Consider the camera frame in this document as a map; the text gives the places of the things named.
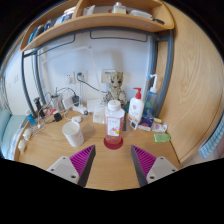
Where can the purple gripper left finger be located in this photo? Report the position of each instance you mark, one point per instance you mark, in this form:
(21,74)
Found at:
(76,168)

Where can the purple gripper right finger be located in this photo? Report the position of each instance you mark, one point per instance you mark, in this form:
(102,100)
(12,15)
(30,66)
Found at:
(150,168)

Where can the clear bottle pink liquid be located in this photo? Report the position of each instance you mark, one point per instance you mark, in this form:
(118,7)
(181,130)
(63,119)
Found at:
(114,119)

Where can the green small sanitizer packet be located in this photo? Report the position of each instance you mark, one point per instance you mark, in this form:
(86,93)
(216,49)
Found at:
(161,137)

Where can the white paper cup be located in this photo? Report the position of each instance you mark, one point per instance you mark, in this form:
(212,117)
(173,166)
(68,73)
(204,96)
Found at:
(73,134)

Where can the red round coaster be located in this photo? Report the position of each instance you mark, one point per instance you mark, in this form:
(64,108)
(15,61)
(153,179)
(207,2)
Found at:
(113,146)

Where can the blue white small box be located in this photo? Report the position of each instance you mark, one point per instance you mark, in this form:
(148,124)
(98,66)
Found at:
(146,123)

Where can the black charger adapter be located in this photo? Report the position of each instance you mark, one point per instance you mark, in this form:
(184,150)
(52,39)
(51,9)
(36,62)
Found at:
(57,117)

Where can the white tissue pack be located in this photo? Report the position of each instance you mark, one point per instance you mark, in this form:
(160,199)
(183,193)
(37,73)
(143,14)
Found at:
(99,115)

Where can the striped hanging towel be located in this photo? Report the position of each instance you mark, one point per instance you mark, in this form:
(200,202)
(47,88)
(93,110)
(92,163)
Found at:
(209,146)

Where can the white red pump lotion bottle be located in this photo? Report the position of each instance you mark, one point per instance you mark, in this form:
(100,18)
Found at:
(136,107)

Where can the clear blue spray bottle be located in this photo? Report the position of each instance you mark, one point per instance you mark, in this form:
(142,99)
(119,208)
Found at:
(151,98)

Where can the steel cup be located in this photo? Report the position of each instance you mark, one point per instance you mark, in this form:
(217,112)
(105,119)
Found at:
(55,101)

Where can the Groot figurine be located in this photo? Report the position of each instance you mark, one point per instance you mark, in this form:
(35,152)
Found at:
(115,92)

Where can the white flat box on shelf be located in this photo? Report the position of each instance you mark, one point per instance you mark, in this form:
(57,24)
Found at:
(141,14)

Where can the white glass bottle on shelf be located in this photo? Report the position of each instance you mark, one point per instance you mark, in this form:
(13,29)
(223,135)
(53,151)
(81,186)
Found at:
(119,8)

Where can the wooden wall shelf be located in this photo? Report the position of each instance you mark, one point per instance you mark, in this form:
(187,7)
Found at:
(80,21)

